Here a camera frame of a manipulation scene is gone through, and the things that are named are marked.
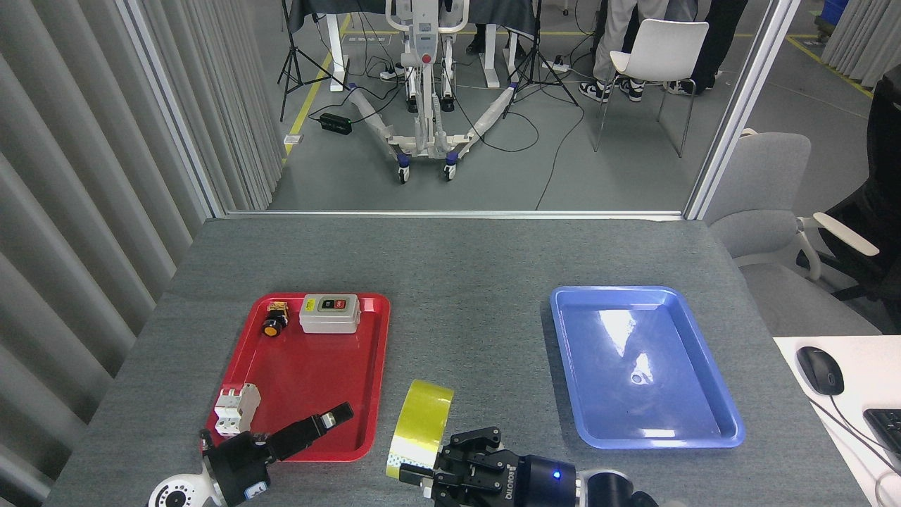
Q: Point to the white stand on wheels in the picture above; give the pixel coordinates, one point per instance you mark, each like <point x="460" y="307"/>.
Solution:
<point x="424" y="84"/>

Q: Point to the black tripod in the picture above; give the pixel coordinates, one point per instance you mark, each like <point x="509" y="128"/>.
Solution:
<point x="536" y="63"/>
<point x="292" y="56"/>

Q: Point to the black keyboard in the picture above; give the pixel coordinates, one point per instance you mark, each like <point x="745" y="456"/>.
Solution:
<point x="887" y="429"/>

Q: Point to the white power strip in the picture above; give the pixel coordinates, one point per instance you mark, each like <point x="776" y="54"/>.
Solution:
<point x="391" y="72"/>

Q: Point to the red plastic tray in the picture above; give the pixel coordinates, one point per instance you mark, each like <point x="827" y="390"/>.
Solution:
<point x="317" y="366"/>

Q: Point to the blue bin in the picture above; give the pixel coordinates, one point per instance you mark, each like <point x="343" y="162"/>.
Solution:
<point x="834" y="10"/>

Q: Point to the grey curtain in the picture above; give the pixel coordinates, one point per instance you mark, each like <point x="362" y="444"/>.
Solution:
<point x="84" y="176"/>
<point x="862" y="35"/>

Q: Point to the person in chair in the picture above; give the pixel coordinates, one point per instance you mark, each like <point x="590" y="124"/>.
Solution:
<point x="619" y="21"/>

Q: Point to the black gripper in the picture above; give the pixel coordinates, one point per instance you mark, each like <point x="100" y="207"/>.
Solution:
<point x="542" y="482"/>
<point x="236" y="465"/>

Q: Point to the white circuit breaker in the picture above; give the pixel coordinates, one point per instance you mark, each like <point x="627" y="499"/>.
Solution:
<point x="236" y="412"/>

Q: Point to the standing person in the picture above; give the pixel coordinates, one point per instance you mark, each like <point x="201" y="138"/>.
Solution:
<point x="721" y="35"/>

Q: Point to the black office chair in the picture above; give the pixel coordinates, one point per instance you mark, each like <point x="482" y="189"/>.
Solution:
<point x="876" y="211"/>

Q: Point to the white desk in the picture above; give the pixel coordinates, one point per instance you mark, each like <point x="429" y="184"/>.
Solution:
<point x="866" y="366"/>

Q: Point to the black orange push button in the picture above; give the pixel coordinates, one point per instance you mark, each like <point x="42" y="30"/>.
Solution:
<point x="273" y="325"/>

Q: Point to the yellow tape roll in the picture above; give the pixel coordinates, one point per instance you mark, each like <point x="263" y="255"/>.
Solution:
<point x="422" y="415"/>

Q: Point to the black computer mouse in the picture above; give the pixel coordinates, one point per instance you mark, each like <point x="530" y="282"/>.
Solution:
<point x="820" y="370"/>

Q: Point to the white plastic chair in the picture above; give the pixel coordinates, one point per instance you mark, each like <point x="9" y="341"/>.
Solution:
<point x="662" y="49"/>

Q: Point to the silver table edge rail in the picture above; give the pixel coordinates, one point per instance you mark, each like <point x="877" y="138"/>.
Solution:
<point x="450" y="214"/>

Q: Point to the blue plastic tray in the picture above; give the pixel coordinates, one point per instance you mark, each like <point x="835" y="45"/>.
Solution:
<point x="633" y="352"/>

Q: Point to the black-covered table white legs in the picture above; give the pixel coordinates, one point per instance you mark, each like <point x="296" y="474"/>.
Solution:
<point x="493" y="10"/>

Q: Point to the grey office chair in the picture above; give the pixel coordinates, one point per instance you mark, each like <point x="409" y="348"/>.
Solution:
<point x="764" y="190"/>

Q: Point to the person's feet behind table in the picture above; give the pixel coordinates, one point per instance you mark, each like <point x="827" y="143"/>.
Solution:
<point x="475" y="44"/>

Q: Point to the silver post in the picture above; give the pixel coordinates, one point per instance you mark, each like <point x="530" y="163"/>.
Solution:
<point x="169" y="105"/>
<point x="746" y="91"/>

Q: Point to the black power adapter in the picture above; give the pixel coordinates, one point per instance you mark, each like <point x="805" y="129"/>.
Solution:
<point x="336" y="123"/>

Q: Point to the white two-button switch box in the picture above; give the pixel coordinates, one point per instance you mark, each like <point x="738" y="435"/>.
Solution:
<point x="329" y="317"/>

